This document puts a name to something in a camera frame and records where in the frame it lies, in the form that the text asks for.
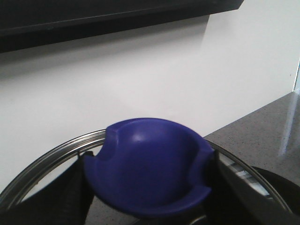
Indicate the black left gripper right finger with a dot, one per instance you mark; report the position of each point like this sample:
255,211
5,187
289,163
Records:
233,202

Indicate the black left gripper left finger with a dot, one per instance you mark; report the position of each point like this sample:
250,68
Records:
65,201

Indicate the glass pot lid blue knob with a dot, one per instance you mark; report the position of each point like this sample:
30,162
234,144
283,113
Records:
147,168

